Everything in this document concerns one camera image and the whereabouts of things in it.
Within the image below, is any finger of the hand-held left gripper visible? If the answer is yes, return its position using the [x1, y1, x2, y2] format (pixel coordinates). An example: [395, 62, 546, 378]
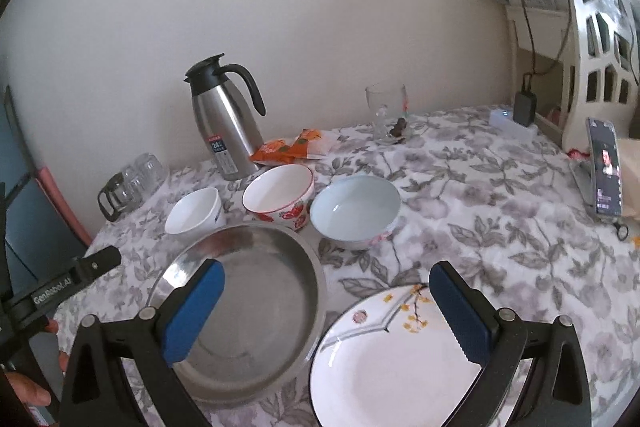
[10, 246, 122, 315]

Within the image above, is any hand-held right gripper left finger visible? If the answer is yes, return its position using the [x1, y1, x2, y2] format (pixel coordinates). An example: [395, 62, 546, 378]
[59, 258, 226, 427]

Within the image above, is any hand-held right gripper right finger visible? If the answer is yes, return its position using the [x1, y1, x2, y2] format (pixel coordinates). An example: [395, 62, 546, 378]
[428, 261, 593, 427]

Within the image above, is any small white bowl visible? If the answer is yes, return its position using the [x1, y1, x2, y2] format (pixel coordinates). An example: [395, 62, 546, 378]
[164, 187, 227, 240]

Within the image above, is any person's left hand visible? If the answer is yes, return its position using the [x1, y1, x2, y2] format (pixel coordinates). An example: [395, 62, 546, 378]
[0, 319, 71, 408]

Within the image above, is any stainless steel plate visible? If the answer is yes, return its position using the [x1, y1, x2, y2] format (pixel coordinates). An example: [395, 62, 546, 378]
[149, 223, 328, 405]

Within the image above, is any blue and pink chair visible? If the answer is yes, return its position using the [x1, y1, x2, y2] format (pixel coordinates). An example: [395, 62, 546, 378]
[0, 87, 93, 293]

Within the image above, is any white plate with flower print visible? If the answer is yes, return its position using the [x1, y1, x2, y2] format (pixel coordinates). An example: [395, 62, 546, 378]
[308, 283, 518, 427]

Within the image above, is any clear drinking glass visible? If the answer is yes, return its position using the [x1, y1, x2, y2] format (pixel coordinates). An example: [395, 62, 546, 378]
[119, 164, 148, 208]
[134, 152, 168, 192]

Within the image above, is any grey floral tablecloth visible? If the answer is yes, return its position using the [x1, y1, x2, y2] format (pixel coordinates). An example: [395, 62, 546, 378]
[52, 104, 640, 427]

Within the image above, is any strawberry print bowl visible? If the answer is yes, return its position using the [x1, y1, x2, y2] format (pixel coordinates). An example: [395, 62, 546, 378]
[242, 163, 316, 232]

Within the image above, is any pale blue bowl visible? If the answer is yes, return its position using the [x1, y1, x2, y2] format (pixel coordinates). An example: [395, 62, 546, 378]
[310, 175, 402, 251]

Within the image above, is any orange snack packet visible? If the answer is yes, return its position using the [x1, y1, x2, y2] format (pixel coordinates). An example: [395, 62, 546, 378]
[250, 138, 302, 166]
[292, 128, 325, 160]

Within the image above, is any stainless steel thermos jug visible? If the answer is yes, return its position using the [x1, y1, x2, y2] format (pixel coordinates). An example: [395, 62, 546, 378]
[183, 53, 267, 182]

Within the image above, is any white power bank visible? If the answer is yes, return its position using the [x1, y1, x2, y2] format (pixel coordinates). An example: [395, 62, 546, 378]
[489, 106, 538, 138]

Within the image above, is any smartphone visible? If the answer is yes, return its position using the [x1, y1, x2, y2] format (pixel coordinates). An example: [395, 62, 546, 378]
[585, 117, 623, 220]

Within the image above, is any black charger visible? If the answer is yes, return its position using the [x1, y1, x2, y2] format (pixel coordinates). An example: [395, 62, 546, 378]
[515, 74, 538, 128]

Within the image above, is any clear glass ashtray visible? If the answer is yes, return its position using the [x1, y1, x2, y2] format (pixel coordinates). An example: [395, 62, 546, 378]
[365, 82, 408, 142]

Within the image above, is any white lattice shelf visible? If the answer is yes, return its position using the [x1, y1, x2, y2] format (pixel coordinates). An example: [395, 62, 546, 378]
[505, 0, 640, 152]

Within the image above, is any glass teapot with black handle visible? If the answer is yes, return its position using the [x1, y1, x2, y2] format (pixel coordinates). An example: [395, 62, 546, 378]
[97, 172, 138, 222]

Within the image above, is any black charger cable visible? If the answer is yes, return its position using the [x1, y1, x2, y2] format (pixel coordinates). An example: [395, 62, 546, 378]
[517, 0, 571, 82]

